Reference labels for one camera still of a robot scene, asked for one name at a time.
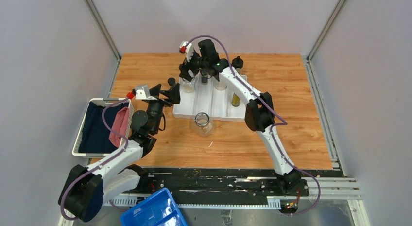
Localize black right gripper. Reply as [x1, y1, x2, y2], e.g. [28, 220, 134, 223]
[179, 50, 209, 82]

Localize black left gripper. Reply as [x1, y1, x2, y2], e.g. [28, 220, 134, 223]
[146, 83, 179, 134]

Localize small spice bottle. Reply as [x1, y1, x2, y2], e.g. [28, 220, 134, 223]
[200, 70, 209, 85]
[168, 77, 176, 87]

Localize clear glass jar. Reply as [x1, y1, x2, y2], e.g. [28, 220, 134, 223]
[191, 112, 213, 136]
[181, 78, 195, 93]

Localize black-lid shaker jar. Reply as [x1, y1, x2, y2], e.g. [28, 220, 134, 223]
[231, 56, 244, 75]
[214, 80, 227, 91]

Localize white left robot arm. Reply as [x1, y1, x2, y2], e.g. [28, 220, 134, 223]
[58, 78, 181, 222]

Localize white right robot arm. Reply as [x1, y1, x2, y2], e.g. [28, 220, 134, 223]
[179, 36, 301, 196]

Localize white divided tray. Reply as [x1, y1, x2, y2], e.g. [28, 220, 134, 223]
[172, 75, 245, 122]

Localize pink cloth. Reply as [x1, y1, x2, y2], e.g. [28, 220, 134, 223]
[109, 107, 129, 148]

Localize dark blue cloth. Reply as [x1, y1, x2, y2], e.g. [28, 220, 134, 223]
[78, 102, 129, 154]

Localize blue plastic bin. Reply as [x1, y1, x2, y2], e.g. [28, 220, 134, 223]
[120, 188, 188, 226]

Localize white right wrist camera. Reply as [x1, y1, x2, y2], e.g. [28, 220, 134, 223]
[179, 41, 195, 63]

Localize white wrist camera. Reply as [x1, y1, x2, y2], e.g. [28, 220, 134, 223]
[134, 85, 157, 100]
[179, 41, 195, 63]

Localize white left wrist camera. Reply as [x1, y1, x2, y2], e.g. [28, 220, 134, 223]
[134, 85, 157, 100]

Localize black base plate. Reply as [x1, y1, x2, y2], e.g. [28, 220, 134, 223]
[106, 166, 310, 206]

